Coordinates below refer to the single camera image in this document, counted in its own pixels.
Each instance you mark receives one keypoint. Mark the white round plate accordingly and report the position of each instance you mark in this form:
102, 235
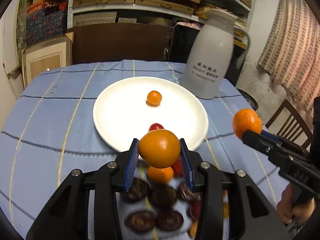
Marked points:
121, 114

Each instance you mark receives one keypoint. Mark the wooden chair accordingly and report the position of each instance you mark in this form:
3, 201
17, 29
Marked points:
293, 127

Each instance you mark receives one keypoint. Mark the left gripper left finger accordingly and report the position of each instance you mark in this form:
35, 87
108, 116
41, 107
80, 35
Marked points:
115, 176

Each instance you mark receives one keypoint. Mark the large orange fruit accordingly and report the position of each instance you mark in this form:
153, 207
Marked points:
159, 148

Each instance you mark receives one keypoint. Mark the dark brown wooden board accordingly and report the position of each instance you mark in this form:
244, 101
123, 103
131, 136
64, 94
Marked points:
120, 41

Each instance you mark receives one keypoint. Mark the blue checked tablecloth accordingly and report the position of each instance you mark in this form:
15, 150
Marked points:
50, 132

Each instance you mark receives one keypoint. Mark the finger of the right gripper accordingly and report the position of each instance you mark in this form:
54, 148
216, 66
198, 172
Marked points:
271, 136
276, 153

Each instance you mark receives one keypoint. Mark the dark red plum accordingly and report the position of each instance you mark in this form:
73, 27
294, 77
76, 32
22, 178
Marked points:
194, 209
177, 169

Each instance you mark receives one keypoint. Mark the light wooden framed panel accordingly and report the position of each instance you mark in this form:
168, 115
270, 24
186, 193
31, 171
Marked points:
44, 56

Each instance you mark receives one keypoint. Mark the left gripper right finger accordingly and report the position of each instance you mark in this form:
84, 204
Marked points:
203, 177

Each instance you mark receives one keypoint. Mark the patterned beige curtain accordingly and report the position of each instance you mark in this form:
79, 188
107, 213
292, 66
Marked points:
291, 54

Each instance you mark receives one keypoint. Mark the dark brown chestnut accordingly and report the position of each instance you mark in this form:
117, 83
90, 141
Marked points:
140, 221
137, 192
169, 220
162, 197

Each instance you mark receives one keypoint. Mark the white metal shelf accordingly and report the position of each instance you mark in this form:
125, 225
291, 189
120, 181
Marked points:
236, 6

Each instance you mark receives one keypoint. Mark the small orange kumquat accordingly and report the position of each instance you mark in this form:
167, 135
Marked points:
154, 98

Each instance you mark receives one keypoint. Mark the small red cherry tomato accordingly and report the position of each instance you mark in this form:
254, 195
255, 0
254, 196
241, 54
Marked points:
155, 126

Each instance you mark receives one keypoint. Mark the right hand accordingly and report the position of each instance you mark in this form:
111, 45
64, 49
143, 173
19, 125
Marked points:
286, 210

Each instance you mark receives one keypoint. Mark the white thermos jug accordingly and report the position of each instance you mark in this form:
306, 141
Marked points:
210, 54

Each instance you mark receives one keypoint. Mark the orange mandarin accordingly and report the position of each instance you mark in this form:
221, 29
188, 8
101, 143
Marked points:
160, 175
246, 120

